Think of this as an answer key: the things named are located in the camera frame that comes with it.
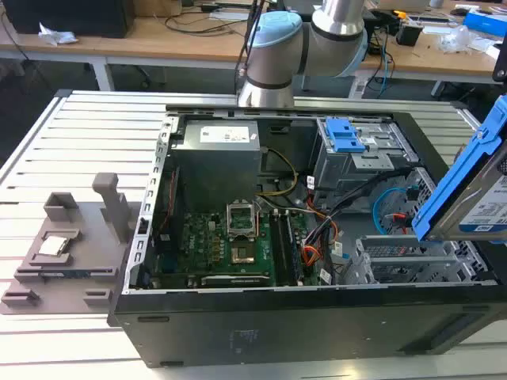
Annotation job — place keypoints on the hard disk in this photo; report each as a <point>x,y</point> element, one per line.
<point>455,190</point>

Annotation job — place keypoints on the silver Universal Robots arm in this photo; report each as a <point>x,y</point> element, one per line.
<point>273,51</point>

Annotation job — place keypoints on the black RAM slot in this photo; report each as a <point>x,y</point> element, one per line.
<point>279,249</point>

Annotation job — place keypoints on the blue cardboard box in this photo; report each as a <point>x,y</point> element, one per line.
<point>485,23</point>

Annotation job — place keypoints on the clear plastic wrap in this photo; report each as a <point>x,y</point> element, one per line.
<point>457,39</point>

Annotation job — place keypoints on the black device with yellow part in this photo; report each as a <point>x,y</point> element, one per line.
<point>408,33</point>

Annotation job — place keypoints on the blue plastic drive latch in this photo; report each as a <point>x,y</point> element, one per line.
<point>340,136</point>

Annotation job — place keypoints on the grey metal drive cage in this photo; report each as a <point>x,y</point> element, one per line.
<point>340,170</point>

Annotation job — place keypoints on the installed RAM stick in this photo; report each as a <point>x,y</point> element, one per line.
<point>294,249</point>

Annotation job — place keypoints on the grey power supply unit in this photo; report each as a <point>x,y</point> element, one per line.
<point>214,166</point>

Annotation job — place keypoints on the CPU socket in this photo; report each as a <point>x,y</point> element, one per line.
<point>242,254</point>

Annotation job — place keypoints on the wooden desk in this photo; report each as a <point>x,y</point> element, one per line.
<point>158,45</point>

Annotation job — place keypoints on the black graphics card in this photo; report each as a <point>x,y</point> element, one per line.
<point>233,280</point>

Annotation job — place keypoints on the black open PC case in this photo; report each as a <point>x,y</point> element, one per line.
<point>277,328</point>

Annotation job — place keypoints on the green motherboard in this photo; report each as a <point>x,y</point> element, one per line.
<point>198,241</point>

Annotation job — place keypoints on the large black box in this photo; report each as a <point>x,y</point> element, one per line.
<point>67,17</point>

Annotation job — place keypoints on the crumpled white paper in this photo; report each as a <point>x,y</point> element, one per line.
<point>55,35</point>

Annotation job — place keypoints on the grey parts rack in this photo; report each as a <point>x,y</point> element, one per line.
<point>91,245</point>

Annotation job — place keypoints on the silver CPU chip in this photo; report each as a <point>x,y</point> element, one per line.
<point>53,245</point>

